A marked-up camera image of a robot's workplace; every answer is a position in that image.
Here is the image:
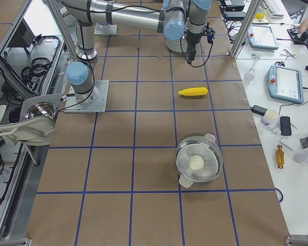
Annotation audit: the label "gold brass fitting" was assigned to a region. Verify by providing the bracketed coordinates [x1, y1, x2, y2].
[276, 145, 284, 169]

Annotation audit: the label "steel steamer pot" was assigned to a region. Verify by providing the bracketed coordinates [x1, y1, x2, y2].
[175, 133, 223, 188]

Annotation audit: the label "black power adapter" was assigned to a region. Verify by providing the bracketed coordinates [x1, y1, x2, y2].
[251, 105, 267, 116]

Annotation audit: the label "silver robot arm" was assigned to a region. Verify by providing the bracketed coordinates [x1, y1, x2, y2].
[45, 1, 215, 113]

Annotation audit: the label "aluminium frame post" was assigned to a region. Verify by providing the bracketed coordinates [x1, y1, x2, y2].
[230, 0, 262, 58]

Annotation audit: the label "black cable bundle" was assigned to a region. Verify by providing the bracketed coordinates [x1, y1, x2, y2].
[21, 57, 53, 85]

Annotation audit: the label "blue teach pendant near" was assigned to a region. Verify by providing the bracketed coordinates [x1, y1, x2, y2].
[267, 65, 304, 104]

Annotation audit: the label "black phone on table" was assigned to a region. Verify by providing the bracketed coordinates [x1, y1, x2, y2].
[280, 116, 292, 136]

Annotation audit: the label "blue teach pendant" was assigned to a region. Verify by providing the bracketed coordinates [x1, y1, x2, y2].
[267, 65, 304, 104]
[247, 25, 279, 50]

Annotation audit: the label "yellow corn cob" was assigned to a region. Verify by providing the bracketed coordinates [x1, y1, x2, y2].
[178, 87, 208, 97]

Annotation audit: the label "pale green electric pot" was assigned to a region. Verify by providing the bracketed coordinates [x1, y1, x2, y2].
[165, 38, 187, 53]

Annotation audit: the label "white steamed bun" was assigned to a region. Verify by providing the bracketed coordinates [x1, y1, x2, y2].
[189, 155, 204, 171]

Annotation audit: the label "black scissors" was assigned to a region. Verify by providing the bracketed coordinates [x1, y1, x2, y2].
[274, 61, 285, 67]

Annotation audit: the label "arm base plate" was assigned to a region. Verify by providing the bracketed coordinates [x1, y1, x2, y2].
[64, 80, 109, 113]
[94, 23, 117, 36]

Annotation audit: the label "blue teach pendant far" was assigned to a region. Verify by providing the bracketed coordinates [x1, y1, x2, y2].
[247, 25, 279, 50]

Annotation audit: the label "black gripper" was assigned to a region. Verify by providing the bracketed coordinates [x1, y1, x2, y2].
[186, 31, 201, 64]

